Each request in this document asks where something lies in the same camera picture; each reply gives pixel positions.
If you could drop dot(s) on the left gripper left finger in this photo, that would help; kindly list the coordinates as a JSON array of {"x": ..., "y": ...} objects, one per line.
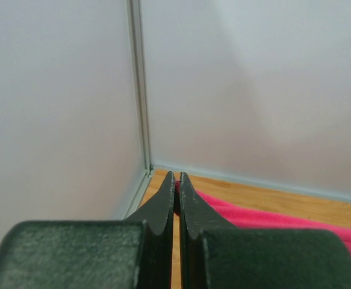
[{"x": 135, "y": 252}]

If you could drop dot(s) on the pink t-shirt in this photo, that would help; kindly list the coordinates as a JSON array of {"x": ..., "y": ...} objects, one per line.
[{"x": 268, "y": 216}]

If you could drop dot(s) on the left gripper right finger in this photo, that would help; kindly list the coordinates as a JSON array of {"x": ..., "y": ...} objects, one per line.
[{"x": 268, "y": 256}]

